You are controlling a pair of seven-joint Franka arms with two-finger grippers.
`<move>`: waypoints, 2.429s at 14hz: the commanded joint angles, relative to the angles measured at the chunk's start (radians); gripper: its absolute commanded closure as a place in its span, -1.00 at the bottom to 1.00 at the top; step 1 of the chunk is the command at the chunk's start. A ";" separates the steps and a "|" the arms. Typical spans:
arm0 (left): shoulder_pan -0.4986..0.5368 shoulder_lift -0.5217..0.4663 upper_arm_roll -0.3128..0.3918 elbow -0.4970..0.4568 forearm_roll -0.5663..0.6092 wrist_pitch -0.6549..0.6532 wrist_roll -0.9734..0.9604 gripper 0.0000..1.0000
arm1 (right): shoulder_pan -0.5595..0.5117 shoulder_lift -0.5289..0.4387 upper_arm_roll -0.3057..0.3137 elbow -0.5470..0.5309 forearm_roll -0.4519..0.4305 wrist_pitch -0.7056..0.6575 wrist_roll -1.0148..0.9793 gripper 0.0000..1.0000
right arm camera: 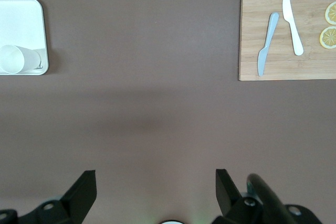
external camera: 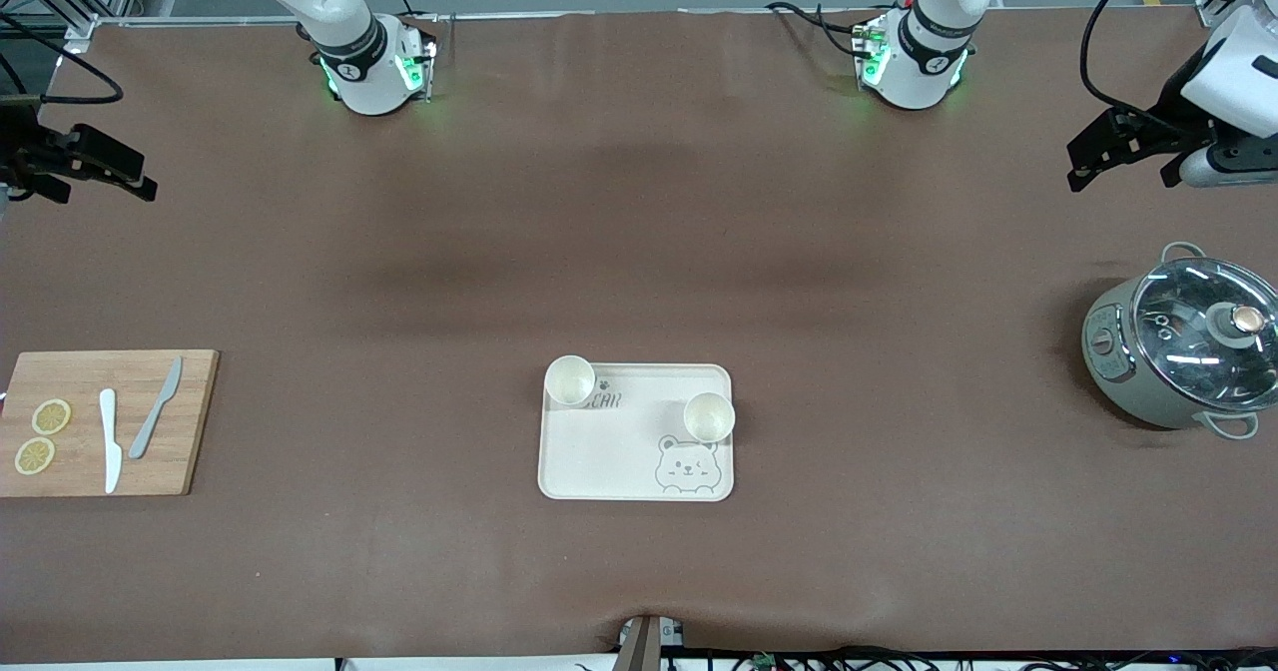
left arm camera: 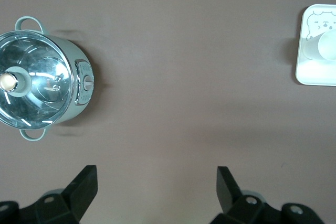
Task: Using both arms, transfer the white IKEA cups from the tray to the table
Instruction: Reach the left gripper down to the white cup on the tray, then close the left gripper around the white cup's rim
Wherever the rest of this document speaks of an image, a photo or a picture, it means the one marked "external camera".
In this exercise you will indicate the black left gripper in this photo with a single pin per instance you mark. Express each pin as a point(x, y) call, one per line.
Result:
point(1181, 114)

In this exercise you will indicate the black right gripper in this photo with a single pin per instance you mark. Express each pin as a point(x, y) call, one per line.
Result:
point(22, 149)

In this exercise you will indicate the white IKEA cup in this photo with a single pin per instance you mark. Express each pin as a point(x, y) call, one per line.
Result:
point(709, 417)
point(569, 381)

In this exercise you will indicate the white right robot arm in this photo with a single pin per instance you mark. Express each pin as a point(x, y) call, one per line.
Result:
point(364, 77)

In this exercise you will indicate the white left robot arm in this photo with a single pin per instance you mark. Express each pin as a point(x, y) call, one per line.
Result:
point(919, 72)

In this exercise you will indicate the glass pot lid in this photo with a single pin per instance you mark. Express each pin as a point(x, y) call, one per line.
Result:
point(1178, 297)

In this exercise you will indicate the grey electric cooking pot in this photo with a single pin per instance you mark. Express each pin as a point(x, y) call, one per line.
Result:
point(1118, 371)

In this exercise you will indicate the yellow lemon slice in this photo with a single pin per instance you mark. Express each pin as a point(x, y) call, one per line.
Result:
point(35, 456)
point(51, 416)

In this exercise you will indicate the wooden cutting board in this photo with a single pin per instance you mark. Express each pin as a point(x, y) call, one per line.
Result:
point(190, 421)

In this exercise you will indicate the grey plastic knife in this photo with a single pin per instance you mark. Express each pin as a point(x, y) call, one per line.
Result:
point(145, 436)

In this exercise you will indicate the white plastic knife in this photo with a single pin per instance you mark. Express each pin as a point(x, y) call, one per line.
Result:
point(110, 451)

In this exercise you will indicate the cream bear print tray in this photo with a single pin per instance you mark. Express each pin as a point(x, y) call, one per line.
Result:
point(619, 451)

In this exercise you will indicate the metal table edge bracket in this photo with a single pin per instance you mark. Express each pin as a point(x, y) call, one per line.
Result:
point(644, 646)

